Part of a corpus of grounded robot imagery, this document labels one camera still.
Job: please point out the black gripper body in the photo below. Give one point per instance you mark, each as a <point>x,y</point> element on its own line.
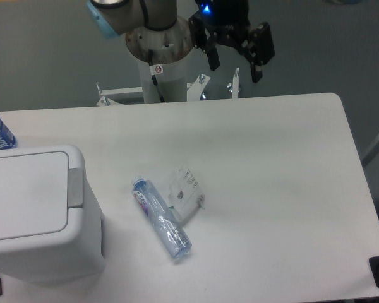
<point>228,19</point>

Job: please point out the white trash can lid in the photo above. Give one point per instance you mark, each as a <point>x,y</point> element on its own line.
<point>33,194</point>

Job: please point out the grey lid push button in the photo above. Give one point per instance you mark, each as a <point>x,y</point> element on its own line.
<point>75,188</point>

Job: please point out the white trash can body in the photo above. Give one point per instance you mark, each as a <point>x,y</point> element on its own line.
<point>76,250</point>

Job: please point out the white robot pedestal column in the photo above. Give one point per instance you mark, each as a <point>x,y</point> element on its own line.
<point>162,55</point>

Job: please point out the white metal mounting bracket frame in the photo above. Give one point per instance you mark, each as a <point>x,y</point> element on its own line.
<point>194,91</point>

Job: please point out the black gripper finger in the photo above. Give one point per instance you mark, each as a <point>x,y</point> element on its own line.
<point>201,41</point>
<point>259,49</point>

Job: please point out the clear plastic water bottle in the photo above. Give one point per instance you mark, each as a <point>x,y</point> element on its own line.
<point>169,231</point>

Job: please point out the clear plastic packaging bag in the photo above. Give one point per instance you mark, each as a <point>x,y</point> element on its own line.
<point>185,195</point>

